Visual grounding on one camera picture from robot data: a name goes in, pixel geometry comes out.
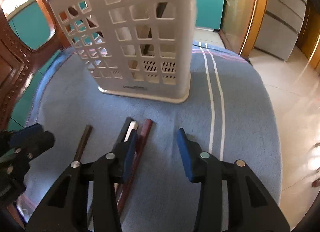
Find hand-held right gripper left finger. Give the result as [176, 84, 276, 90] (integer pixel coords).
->
[25, 129, 138, 232]

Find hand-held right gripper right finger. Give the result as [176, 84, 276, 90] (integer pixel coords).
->
[177, 128, 292, 232]

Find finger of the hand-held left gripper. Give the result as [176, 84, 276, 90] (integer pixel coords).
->
[0, 123, 43, 148]
[17, 131, 55, 163]

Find white chopstick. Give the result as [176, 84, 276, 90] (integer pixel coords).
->
[114, 121, 138, 197]

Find black chopstick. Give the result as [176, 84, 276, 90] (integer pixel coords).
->
[117, 116, 132, 145]

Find dark brown chopstick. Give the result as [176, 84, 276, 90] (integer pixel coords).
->
[73, 125, 93, 163]

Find white perforated utensil basket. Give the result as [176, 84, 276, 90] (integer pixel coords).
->
[46, 0, 199, 104]

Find blue plaid cloth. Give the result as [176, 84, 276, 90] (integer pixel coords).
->
[16, 43, 284, 232]

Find teal base cabinets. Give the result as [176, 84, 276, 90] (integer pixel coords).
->
[195, 0, 227, 32]

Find silver refrigerator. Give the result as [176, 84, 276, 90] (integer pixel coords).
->
[255, 0, 309, 61]

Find wood-framed sliding glass door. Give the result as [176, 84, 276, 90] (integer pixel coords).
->
[220, 0, 270, 57]

